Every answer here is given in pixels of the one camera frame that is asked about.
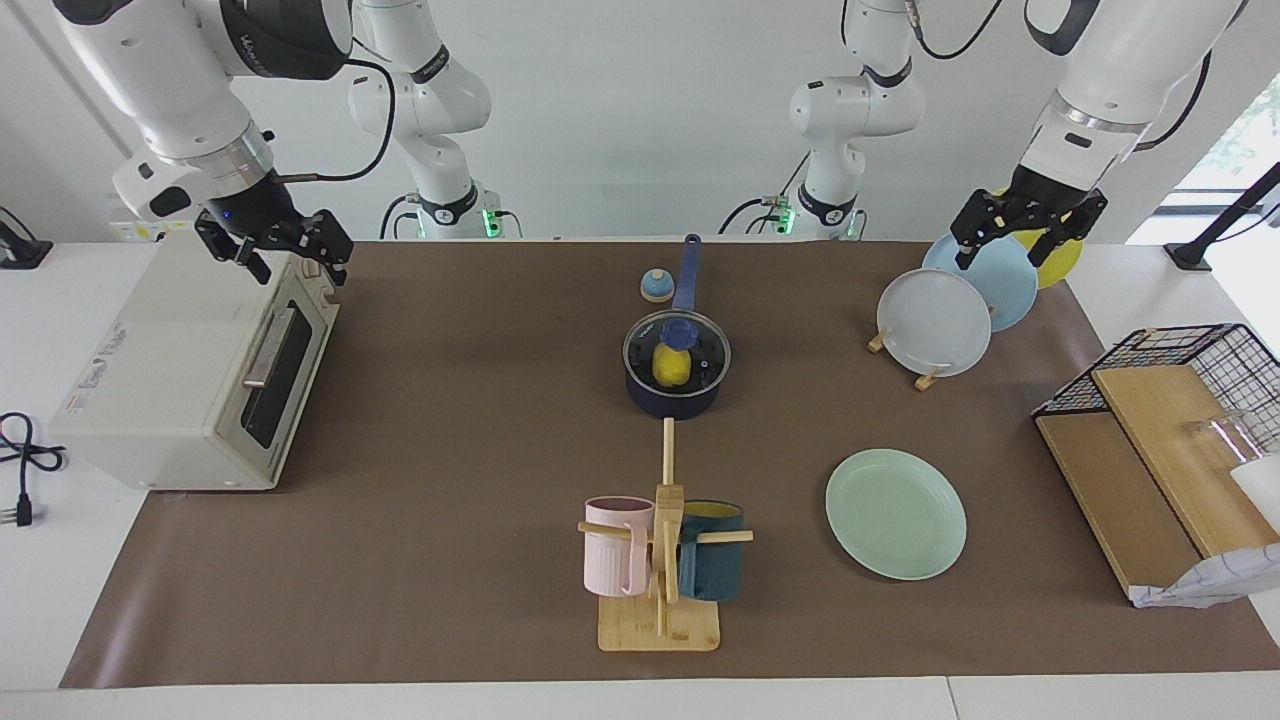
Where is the glass pot lid blue knob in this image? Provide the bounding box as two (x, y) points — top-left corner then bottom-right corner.
(623, 310), (732, 397)

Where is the yellow plate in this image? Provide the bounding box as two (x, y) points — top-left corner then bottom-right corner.
(990, 188), (1084, 290)

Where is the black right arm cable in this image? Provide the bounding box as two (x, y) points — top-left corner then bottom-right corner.
(275, 55), (397, 186)

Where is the yellow potato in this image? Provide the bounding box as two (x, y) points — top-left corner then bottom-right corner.
(652, 345), (694, 389)

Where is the pink ribbed mug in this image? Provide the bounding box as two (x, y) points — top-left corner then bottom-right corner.
(584, 496), (656, 598)

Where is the light blue plate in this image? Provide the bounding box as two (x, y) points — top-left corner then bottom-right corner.
(922, 232), (1039, 333)

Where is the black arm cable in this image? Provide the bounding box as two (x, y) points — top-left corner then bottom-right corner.
(275, 55), (397, 186)
(905, 0), (1251, 153)

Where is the mint green plate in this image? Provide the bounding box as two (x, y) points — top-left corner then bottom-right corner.
(826, 448), (968, 581)

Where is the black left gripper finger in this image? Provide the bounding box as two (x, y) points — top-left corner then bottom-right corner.
(950, 198), (1002, 271)
(1040, 200), (1109, 266)

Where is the clear glass cup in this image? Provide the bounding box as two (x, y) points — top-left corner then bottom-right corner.
(1183, 408), (1276, 471)

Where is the brown table mat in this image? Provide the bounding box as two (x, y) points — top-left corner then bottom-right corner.
(60, 240), (1280, 689)

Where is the cream toaster oven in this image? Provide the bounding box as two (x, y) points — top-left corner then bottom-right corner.
(48, 238), (341, 492)

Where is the white cup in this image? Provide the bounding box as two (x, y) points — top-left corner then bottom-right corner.
(1230, 455), (1280, 533)

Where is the dark blue pot long handle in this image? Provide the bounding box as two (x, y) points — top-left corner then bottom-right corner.
(623, 234), (732, 421)

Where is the black power cable with plug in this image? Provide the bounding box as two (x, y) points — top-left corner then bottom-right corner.
(0, 412), (67, 528)

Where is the white checkered cloth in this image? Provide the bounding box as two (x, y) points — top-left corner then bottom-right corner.
(1130, 543), (1280, 609)

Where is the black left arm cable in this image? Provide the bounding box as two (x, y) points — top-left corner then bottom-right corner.
(905, 0), (1251, 153)

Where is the wooden mug tree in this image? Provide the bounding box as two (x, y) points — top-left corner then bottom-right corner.
(578, 418), (754, 653)

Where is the black table mount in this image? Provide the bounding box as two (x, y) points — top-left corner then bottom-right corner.
(0, 205), (53, 269)

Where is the grey plate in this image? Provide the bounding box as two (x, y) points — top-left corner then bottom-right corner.
(877, 268), (993, 378)

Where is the black base cable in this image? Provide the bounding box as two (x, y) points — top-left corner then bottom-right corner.
(718, 150), (813, 237)
(378, 192), (421, 241)

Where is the wooden plate rack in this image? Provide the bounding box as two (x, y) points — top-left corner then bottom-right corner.
(868, 325), (951, 391)

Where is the white power strip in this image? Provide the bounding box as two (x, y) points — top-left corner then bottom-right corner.
(108, 218), (201, 243)

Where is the dark blue mug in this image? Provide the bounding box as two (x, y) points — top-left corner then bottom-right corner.
(678, 500), (746, 602)

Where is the black wire basket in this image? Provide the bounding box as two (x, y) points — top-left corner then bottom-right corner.
(1032, 323), (1280, 456)

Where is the black stand with pole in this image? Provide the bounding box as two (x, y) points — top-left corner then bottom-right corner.
(1163, 162), (1280, 271)

